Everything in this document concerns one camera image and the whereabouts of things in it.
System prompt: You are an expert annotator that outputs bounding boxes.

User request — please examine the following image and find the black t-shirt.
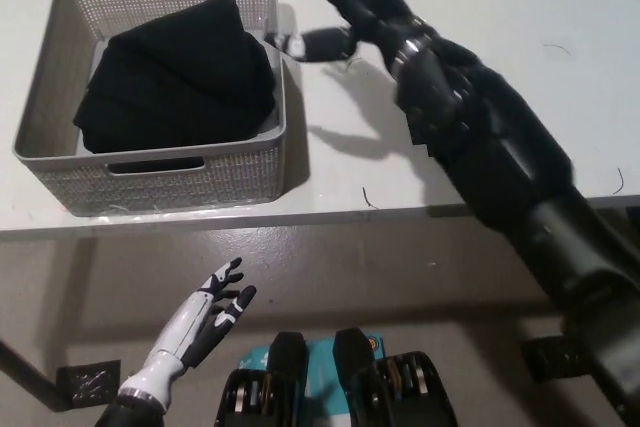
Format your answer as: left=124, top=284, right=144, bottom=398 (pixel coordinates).
left=72, top=0, right=279, bottom=174

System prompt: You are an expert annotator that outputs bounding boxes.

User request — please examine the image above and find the black table foot plate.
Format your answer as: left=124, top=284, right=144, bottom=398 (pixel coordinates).
left=519, top=334, right=599, bottom=384
left=55, top=359, right=123, bottom=411

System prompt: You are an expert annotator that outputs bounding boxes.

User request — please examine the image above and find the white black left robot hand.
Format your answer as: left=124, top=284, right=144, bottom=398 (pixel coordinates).
left=119, top=256, right=259, bottom=406

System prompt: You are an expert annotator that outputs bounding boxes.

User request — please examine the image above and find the grey perforated plastic basket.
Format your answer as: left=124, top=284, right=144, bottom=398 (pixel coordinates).
left=12, top=0, right=289, bottom=218

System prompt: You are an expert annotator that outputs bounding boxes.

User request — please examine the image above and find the black table leg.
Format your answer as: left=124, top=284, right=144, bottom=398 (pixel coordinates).
left=0, top=336, right=66, bottom=401

